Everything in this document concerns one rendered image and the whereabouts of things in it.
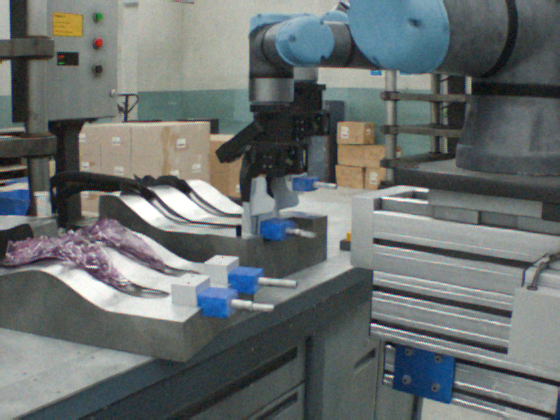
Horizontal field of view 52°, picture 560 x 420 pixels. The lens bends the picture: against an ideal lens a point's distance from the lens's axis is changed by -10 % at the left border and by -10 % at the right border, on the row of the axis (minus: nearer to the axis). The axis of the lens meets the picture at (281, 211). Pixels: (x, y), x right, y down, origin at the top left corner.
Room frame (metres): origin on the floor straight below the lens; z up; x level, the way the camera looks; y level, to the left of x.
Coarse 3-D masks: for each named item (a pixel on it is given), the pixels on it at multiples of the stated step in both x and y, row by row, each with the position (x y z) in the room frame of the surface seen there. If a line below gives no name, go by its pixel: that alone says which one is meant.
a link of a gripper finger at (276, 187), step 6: (270, 180) 1.06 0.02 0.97; (276, 180) 1.07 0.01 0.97; (282, 180) 1.06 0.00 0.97; (270, 186) 1.06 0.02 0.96; (276, 186) 1.07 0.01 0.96; (282, 186) 1.06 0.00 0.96; (270, 192) 1.07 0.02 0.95; (276, 192) 1.07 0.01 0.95; (282, 192) 1.07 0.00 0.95; (288, 192) 1.06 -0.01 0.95; (276, 198) 1.07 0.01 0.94; (282, 198) 1.07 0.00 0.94; (288, 198) 1.06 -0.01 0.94; (294, 198) 1.06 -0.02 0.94; (276, 204) 1.07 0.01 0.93; (282, 204) 1.07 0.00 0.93; (288, 204) 1.06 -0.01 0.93; (294, 204) 1.06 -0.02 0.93; (276, 210) 1.08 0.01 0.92; (276, 216) 1.08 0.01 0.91
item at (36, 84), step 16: (32, 0) 1.48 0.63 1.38; (32, 16) 1.48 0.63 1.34; (32, 32) 1.48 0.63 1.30; (32, 64) 1.48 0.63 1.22; (32, 80) 1.48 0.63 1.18; (32, 96) 1.48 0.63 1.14; (32, 112) 1.48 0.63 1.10; (32, 128) 1.48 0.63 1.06; (32, 160) 1.48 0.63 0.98; (48, 160) 1.51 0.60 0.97; (32, 176) 1.48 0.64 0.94; (48, 176) 1.51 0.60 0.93; (32, 192) 1.48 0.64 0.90; (48, 192) 1.51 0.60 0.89; (32, 208) 1.48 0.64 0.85; (48, 208) 1.50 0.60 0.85
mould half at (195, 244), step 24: (120, 192) 1.20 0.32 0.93; (168, 192) 1.26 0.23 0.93; (216, 192) 1.34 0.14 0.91; (96, 216) 1.34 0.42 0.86; (120, 216) 1.16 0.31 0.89; (144, 216) 1.13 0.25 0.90; (192, 216) 1.20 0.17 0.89; (216, 216) 1.22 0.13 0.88; (288, 216) 1.18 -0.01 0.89; (312, 216) 1.18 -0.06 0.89; (168, 240) 1.08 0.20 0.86; (192, 240) 1.05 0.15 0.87; (216, 240) 1.02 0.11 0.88; (240, 240) 0.99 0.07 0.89; (288, 240) 1.09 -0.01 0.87; (312, 240) 1.15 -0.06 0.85; (240, 264) 0.99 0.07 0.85; (264, 264) 1.03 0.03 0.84; (288, 264) 1.09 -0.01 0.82; (312, 264) 1.15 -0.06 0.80
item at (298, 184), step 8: (296, 176) 1.35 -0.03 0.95; (304, 176) 1.36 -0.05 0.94; (288, 184) 1.34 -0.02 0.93; (296, 184) 1.33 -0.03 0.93; (304, 184) 1.32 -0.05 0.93; (312, 184) 1.33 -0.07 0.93; (320, 184) 1.32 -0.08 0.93; (328, 184) 1.31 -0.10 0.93; (336, 184) 1.30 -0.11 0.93; (296, 192) 1.35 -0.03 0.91
